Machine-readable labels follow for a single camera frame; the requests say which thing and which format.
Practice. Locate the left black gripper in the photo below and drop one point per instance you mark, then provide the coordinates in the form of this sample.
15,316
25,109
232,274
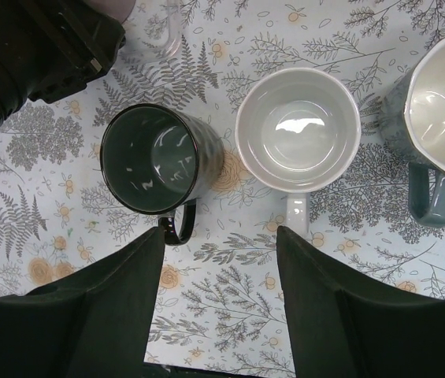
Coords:
50,50

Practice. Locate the white and blue mug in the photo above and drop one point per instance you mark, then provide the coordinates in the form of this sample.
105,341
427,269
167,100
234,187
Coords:
297,131

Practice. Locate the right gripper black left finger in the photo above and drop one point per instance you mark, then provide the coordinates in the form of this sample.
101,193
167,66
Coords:
92,323

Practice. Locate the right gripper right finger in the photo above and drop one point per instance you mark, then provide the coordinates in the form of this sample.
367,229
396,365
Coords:
342,323

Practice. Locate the grey-blue mug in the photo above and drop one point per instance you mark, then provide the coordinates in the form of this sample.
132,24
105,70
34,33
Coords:
412,122

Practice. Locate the dark grey mug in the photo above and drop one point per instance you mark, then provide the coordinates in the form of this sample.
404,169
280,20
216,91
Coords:
159,162

